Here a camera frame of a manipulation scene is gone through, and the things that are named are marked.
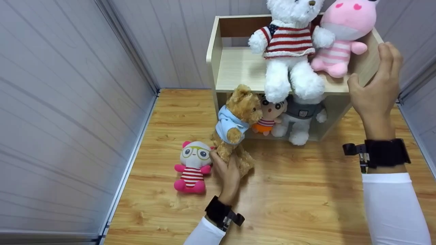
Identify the person's right hand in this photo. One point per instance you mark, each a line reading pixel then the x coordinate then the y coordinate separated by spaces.
pixel 376 92

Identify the person's left hand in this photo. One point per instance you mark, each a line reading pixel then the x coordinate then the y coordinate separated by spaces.
pixel 227 178

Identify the person's left fingers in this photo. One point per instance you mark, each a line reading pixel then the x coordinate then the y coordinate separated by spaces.
pixel 235 163

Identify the person's right thumb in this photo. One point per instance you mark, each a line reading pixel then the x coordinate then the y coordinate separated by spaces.
pixel 354 85

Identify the person's right fingers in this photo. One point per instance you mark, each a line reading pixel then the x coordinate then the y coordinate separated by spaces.
pixel 390 63

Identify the person's left thumb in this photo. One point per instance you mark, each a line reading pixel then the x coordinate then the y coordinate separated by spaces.
pixel 216 160

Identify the brown teddy bear blue hoodie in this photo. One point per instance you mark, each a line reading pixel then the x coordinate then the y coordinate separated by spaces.
pixel 236 126

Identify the person's right forearm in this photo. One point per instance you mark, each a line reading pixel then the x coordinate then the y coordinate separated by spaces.
pixel 391 207

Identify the person's left forearm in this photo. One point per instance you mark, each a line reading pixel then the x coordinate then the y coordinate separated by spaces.
pixel 205 234

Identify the pink plush doll with glasses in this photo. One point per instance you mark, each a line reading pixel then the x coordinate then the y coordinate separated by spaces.
pixel 192 166

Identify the pink striped plush toy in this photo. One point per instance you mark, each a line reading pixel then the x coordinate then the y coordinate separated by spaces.
pixel 340 37

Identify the black wrist band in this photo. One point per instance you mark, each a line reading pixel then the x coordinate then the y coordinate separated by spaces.
pixel 383 153
pixel 221 212

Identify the small doll orange shorts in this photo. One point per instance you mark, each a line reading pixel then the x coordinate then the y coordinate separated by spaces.
pixel 269 115

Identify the white plush toy grey shirt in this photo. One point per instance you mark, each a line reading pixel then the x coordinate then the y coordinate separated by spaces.
pixel 301 119

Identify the white teddy bear striped sweater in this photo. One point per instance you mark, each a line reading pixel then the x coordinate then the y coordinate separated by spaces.
pixel 289 44

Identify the light wooden shelf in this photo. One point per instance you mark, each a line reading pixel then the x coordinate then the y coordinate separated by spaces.
pixel 238 64

